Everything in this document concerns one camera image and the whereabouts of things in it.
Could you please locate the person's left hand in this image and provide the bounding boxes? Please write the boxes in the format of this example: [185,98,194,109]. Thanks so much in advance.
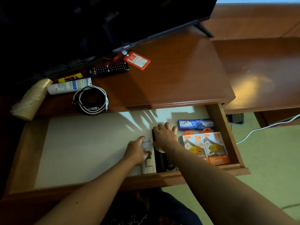
[123,136,153,166]

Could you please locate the person's right hand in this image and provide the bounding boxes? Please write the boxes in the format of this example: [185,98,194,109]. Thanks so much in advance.
[152,122,180,153]

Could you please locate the white remote control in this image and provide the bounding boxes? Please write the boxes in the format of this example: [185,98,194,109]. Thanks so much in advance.
[141,141,157,175]

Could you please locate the slim black remote control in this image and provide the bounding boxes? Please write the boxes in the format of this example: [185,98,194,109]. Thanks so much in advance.
[152,129,167,173]

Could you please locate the person's left forearm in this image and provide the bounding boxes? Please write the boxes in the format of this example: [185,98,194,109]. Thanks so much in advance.
[35,156,139,225]

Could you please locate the person's right forearm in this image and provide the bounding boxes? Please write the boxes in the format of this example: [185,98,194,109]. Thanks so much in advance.
[163,143,300,225]

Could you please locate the blue soap box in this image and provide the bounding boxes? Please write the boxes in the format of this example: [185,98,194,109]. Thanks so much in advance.
[178,119,215,131]

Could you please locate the orange white charger box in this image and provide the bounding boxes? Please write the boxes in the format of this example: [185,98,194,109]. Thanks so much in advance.
[179,131,209,162]
[203,129,231,166]

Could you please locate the small black remote control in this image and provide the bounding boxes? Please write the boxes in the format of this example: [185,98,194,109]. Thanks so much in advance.
[165,154,177,171]

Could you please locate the brown wooden desk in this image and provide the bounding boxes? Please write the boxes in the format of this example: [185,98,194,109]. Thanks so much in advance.
[0,26,236,121]

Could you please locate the white drawer liner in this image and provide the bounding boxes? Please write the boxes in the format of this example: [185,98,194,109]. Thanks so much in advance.
[35,106,210,189]

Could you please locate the wooden desk drawer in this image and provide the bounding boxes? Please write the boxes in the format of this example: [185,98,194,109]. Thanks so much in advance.
[0,103,251,204]

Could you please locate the black perforated mat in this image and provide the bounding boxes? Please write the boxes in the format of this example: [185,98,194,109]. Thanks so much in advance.
[226,112,245,125]

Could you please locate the person's dark shorts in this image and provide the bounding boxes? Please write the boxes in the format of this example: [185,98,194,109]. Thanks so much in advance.
[103,188,202,225]

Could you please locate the orange ID badge holder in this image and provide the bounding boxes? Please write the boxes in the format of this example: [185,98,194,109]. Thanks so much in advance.
[103,50,151,70]

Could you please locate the black remote with coloured buttons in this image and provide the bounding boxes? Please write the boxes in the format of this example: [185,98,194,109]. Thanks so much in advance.
[89,62,130,77]

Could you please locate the white tube with blue label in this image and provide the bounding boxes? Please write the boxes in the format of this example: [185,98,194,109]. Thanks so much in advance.
[47,78,92,95]

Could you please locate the yellow glue tube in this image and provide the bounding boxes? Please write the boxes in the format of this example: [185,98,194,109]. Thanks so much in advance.
[58,73,84,84]

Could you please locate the black television stand foot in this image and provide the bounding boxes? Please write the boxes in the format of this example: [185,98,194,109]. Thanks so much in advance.
[195,23,215,39]

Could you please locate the low brown wooden bench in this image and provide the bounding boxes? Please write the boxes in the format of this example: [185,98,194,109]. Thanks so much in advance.
[203,3,300,128]

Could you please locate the stack of paper cups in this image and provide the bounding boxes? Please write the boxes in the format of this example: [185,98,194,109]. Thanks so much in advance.
[10,78,53,121]

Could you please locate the black flat screen television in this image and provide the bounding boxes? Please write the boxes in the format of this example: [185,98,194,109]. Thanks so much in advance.
[0,0,219,80]

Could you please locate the coiled white cable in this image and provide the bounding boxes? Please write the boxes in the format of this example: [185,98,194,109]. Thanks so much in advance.
[72,85,109,115]

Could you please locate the white floor cable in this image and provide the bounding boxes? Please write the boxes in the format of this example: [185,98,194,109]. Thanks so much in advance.
[236,114,300,145]

